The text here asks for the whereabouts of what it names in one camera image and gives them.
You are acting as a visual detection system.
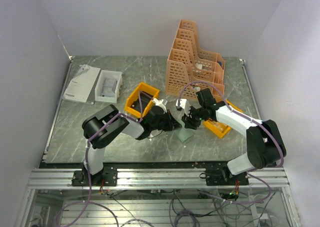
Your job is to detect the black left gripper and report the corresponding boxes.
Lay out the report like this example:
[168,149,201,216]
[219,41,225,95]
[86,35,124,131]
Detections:
[150,109,182,132]

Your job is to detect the aluminium frame rail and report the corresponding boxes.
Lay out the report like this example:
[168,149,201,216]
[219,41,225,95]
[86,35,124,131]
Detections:
[27,168,290,190]

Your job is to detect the green card holder wallet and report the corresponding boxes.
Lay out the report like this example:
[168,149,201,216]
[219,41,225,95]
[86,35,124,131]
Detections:
[173,127,194,143]

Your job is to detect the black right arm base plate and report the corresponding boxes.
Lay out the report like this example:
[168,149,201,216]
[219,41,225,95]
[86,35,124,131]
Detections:
[199,166,249,186]

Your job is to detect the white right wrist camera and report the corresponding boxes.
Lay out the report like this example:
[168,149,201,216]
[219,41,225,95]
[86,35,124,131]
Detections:
[175,98,191,117]

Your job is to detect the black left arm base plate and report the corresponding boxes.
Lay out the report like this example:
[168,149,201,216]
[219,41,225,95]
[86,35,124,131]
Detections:
[71,166,118,187]

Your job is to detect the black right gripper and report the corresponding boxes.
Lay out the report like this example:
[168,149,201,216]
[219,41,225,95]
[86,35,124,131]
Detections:
[181,105,206,130]

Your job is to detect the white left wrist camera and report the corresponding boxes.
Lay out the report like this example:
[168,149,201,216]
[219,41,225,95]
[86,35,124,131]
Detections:
[152,97,168,113]

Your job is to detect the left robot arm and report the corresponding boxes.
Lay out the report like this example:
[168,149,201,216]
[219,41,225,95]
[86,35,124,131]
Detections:
[82,104,182,186]

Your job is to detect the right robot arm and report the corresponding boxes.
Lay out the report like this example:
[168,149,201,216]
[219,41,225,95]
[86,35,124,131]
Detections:
[176,88,287,185]

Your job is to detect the yellow bin with boxes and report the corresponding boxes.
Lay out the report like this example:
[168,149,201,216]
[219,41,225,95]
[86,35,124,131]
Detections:
[202,99,245,139]

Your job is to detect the yellow bin with black item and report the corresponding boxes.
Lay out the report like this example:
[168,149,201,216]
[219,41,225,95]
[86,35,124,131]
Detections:
[124,82,160,118]

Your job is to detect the white paper booklet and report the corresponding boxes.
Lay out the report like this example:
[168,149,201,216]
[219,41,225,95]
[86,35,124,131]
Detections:
[62,64,101,104]

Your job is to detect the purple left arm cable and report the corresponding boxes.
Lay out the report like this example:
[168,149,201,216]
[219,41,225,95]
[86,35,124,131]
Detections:
[54,90,156,227]

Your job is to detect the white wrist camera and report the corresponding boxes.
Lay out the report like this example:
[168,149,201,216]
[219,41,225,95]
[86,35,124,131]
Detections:
[175,98,191,117]
[152,97,168,113]

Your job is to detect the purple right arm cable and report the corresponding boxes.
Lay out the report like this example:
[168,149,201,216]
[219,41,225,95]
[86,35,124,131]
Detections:
[176,80,285,205]

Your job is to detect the white plastic box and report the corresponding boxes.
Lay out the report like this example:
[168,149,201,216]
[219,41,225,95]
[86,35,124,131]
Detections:
[94,70,123,104]

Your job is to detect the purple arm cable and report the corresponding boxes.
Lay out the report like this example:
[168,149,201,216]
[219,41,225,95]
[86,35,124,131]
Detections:
[176,80,285,205]
[54,90,156,227]

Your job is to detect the peach plastic file organizer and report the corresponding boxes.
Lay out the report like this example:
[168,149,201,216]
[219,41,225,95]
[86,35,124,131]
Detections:
[165,19,226,102]

